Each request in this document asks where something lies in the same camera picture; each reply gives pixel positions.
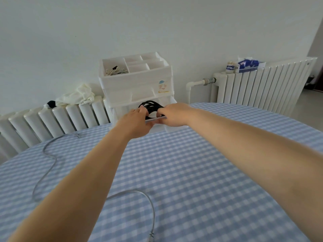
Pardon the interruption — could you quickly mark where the person's left hand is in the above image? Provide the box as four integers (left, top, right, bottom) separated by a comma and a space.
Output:
115, 106, 153, 139

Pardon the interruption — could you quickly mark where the person's right hand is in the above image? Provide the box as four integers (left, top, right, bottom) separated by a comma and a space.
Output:
156, 103, 195, 128

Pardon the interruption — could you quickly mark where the white plastic drawer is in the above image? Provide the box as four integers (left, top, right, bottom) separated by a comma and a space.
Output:
111, 96, 177, 134

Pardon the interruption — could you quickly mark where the person's left forearm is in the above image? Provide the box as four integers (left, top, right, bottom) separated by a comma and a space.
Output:
7, 125, 134, 242

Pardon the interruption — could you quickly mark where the person's right forearm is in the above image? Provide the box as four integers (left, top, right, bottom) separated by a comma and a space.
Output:
187, 108, 323, 221

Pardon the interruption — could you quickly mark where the white plastic drawer organizer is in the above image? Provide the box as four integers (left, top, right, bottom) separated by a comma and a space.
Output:
98, 51, 177, 134

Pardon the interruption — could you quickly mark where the white radiator pipe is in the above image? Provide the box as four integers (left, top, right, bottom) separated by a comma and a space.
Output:
186, 78, 217, 105

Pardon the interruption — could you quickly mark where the white crumpled cloth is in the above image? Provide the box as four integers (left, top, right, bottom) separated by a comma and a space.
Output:
55, 83, 96, 107

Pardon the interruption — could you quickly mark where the blue checkered tablecloth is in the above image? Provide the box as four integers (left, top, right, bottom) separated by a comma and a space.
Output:
0, 102, 323, 242

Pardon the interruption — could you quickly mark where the blue white tissue pack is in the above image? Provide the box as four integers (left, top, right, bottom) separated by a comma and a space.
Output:
236, 58, 266, 73

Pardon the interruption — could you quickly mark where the white flat-rib radiator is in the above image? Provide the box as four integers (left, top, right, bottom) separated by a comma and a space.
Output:
210, 57, 318, 118

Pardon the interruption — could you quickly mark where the white round-rib radiator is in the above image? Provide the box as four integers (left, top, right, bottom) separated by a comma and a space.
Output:
0, 95, 113, 159

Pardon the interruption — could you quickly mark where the black cable bundle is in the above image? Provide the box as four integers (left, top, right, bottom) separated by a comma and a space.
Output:
138, 100, 165, 118

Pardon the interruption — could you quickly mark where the white coiled cable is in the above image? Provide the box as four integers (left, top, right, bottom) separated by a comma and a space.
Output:
105, 68, 129, 76

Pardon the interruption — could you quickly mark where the gray cable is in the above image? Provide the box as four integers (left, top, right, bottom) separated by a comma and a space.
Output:
32, 133, 156, 242

